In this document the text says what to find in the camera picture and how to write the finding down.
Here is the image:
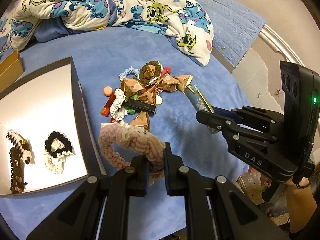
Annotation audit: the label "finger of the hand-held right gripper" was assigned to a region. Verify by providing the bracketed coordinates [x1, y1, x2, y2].
[213, 106, 285, 131]
[196, 110, 278, 153]

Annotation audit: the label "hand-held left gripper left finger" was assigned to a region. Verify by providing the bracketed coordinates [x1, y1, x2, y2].
[26, 154, 151, 240]

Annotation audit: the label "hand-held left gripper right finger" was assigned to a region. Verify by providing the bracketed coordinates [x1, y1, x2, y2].
[163, 141, 288, 240]

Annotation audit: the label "blue floral hair clip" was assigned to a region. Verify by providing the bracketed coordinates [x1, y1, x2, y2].
[184, 84, 218, 135]

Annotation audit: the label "pink knit scrunchie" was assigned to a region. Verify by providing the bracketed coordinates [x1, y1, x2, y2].
[98, 124, 166, 187]

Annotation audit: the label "cream lace scrunchie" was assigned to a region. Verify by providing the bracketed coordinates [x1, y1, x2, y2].
[44, 151, 73, 175]

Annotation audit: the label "black scrunchie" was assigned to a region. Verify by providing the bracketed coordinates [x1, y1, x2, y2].
[45, 131, 75, 156]

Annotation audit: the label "dark box with white inside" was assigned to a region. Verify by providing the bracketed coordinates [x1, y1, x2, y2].
[0, 56, 107, 200]

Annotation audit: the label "brown knit hair clip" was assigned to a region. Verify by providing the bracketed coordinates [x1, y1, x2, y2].
[9, 147, 28, 194]

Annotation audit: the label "cream hair clip black teeth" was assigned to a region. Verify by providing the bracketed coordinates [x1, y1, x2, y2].
[6, 129, 32, 163]

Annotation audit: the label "person's right forearm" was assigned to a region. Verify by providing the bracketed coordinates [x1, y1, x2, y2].
[285, 179, 317, 240]

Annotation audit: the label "blue bed sheet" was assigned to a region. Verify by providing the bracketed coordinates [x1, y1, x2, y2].
[0, 27, 251, 240]

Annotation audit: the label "long black cosmetic box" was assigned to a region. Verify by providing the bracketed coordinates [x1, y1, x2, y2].
[122, 99, 158, 116]

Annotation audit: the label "white patterned bag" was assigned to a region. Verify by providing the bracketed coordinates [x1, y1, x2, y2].
[235, 167, 288, 230]

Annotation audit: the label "red tube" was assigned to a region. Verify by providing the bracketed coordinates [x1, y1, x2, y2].
[100, 94, 116, 117]

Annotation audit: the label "brown scrunchie with white lace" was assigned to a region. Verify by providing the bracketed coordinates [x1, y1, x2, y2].
[138, 60, 165, 86]

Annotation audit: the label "pile of brown snack packets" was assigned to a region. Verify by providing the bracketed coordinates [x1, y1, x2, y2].
[121, 64, 194, 132]

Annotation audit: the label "light blue scrunchie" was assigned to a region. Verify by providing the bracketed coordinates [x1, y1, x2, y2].
[118, 66, 140, 81]

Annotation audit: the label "cartoon monster printed blanket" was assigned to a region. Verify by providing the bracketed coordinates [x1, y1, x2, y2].
[11, 0, 215, 67]

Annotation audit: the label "blue cloth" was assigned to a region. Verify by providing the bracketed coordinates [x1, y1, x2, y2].
[34, 17, 114, 43]

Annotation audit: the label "small gold cardboard box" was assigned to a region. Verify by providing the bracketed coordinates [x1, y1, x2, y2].
[0, 49, 25, 93]

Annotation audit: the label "cartoon printed pillow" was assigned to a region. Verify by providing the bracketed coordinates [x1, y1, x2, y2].
[0, 17, 13, 53]

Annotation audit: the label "white wall moulding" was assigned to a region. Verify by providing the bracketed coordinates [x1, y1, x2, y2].
[259, 24, 305, 67]

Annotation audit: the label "blue foam wall panel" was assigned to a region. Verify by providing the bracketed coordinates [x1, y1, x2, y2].
[175, 0, 268, 67]

